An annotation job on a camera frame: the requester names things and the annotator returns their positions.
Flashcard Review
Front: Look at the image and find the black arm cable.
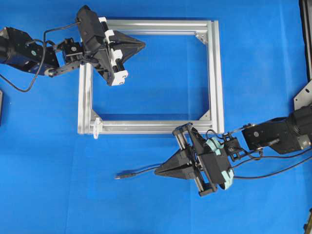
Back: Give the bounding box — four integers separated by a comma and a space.
206, 129, 312, 180
0, 20, 81, 93

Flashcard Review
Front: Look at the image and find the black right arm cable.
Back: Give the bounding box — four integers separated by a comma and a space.
206, 129, 312, 180

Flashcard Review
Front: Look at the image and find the yellow black object bottom right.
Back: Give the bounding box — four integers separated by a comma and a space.
303, 208, 312, 234

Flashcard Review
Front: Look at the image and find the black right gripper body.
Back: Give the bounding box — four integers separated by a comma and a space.
173, 123, 217, 196

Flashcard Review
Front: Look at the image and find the silver aluminium extrusion frame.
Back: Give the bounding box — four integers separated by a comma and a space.
78, 19, 224, 138

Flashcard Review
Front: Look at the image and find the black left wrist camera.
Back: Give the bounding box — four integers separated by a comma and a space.
76, 5, 105, 52

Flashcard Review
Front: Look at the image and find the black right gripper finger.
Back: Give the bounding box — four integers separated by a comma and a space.
154, 166, 195, 179
161, 149, 190, 171

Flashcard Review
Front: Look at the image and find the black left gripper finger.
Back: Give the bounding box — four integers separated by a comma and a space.
113, 30, 146, 47
114, 43, 146, 71

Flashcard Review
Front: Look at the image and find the white string loop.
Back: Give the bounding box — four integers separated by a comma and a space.
93, 117, 102, 140

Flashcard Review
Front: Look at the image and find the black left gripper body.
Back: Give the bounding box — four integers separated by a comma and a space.
94, 17, 128, 86

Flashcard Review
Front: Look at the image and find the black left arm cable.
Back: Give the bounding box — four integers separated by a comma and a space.
0, 20, 81, 93

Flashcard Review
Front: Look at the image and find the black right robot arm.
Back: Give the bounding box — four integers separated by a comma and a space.
154, 105, 312, 196

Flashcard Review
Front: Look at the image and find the black frame post right edge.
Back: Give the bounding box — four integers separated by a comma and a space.
299, 0, 312, 81

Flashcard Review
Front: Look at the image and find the dark object at left edge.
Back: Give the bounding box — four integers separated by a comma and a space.
0, 90, 3, 124

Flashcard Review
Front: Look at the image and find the black wire with plug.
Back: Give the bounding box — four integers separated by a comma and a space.
114, 164, 164, 180

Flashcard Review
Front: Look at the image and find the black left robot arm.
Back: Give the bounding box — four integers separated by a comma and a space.
0, 17, 146, 86

